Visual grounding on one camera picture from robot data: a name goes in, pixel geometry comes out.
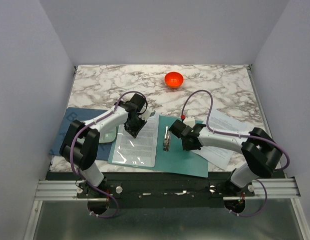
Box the single printed paper sheet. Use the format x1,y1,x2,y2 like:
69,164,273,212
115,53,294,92
108,113,159,168

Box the teal file folder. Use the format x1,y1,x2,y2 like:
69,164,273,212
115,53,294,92
109,115,208,178

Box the printed white paper sheets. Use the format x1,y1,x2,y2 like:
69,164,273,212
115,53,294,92
193,109,248,170

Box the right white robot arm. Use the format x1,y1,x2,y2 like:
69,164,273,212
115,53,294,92
169,120,282,196

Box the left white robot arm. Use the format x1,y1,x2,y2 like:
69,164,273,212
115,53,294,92
59,91,150,198

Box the pale green divided plate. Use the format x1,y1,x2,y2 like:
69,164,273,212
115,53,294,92
99,127,118,144

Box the orange plastic bowl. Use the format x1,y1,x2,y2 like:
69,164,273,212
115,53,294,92
164,71,184,89

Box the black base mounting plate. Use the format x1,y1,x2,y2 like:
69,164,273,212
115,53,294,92
46,171,287,210

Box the blue lettered placemat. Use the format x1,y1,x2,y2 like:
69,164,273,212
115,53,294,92
49,107,112,161

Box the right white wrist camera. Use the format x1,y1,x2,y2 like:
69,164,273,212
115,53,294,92
182,116,196,128

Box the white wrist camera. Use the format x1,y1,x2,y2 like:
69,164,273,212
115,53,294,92
139,108,156,122
182,116,196,128

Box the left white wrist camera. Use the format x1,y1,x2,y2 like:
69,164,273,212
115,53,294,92
139,108,156,122

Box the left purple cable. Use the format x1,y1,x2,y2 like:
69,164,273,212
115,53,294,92
69,90,148,219

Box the purple cable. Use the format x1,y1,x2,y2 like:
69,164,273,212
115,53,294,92
180,89,290,218
69,90,148,219

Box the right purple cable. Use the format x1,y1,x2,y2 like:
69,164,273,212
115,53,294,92
180,89,290,218

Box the aluminium extrusion rail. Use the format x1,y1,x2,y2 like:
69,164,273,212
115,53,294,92
24,178,310,240

